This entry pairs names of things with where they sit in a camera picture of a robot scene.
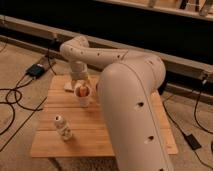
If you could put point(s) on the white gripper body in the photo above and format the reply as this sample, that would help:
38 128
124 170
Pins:
79 75

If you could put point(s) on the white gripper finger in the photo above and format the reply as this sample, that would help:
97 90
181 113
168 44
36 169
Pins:
88 83
73 83

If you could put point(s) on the orange pepper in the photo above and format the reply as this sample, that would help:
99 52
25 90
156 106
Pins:
82 91

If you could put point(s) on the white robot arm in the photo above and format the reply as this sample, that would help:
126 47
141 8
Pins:
126 83

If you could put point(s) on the white sponge piece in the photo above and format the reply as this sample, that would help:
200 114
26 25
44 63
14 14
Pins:
68 87

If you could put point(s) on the white paper cup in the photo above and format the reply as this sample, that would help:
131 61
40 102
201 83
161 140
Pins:
83 101

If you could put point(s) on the black power adapter box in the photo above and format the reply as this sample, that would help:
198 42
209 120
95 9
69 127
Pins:
35 71

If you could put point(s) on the wooden table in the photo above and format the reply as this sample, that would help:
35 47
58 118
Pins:
90 136

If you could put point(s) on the black power brick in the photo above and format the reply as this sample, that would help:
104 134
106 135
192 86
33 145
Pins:
192 142

